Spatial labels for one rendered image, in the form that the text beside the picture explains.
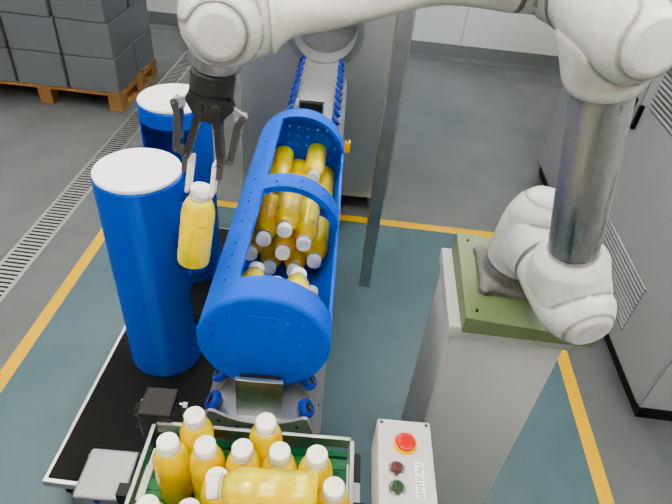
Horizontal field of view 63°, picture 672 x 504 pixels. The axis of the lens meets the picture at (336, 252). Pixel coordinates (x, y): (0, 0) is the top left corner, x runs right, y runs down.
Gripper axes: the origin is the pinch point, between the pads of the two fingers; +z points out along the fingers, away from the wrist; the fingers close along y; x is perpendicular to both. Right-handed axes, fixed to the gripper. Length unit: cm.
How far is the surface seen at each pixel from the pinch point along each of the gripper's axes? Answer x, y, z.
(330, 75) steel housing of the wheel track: -189, -19, 31
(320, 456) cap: 30, -33, 34
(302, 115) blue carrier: -73, -13, 11
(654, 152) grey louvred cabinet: -146, -168, 16
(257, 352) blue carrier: 6.6, -17.1, 35.0
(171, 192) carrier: -60, 22, 41
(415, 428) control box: 23, -49, 29
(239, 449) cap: 30, -18, 36
